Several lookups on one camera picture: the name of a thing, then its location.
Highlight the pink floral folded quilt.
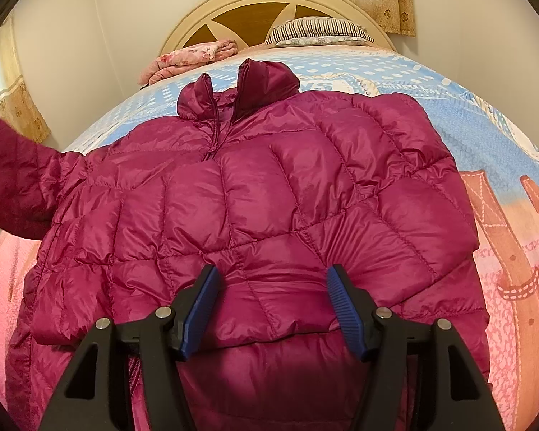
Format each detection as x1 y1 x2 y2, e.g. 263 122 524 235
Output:
137 40 239 86

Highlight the striped pillow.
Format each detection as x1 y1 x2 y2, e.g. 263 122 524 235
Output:
265 17 373 48

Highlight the cream round bed headboard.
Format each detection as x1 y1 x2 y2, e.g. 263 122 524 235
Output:
159 0 393 57

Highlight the blue and pink printed blanket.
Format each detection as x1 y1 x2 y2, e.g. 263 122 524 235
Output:
0 42 539 431

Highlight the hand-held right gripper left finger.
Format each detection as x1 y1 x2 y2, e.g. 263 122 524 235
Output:
40 264 221 431

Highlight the person's left forearm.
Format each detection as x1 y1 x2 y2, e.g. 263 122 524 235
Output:
0 99 87 240

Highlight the magenta puffer jacket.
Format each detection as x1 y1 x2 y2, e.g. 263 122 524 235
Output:
4 58 492 431

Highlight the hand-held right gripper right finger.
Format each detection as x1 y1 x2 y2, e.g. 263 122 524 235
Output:
326 264 506 431

